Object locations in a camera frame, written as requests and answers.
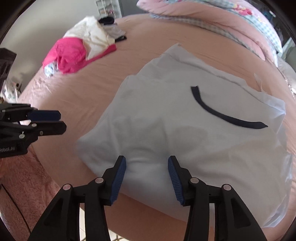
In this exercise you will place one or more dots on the white storage rack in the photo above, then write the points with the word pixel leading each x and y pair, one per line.
pixel 108 8

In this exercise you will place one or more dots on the folded pink checked quilt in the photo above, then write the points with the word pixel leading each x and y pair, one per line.
pixel 208 20

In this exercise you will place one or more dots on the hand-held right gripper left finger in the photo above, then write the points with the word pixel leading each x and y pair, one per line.
pixel 118 182

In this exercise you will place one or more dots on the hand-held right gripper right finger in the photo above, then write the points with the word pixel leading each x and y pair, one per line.
pixel 175 182

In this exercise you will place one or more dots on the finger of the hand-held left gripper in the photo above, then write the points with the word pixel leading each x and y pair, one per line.
pixel 45 115
pixel 50 128

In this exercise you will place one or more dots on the blue white patterned cloth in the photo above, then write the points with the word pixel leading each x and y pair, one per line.
pixel 50 69

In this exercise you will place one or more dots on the hot pink garment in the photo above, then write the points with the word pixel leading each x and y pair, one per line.
pixel 69 55

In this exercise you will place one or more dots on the dark navy garment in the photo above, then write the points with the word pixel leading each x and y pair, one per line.
pixel 106 20

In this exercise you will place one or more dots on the pink fluffy rug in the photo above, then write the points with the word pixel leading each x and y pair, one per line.
pixel 30 185

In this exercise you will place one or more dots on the light blue navy-collar shirt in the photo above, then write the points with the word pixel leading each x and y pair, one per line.
pixel 173 111

